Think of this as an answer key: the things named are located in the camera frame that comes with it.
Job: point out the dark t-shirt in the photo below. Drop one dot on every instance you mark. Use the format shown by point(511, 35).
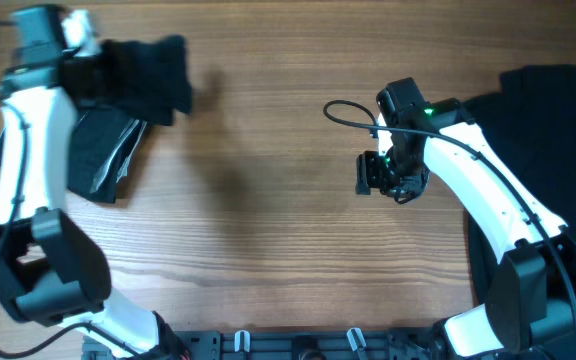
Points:
point(146, 81)

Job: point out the folded dark garment stack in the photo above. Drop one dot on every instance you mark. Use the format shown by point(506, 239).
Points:
point(102, 146)

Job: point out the pile of dark clothes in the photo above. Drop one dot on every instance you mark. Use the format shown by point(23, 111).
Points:
point(530, 123)

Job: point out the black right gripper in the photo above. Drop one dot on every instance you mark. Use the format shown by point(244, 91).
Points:
point(369, 176)

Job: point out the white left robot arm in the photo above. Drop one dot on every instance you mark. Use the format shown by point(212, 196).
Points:
point(51, 272)

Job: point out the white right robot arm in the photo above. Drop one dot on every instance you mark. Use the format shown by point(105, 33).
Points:
point(455, 150)

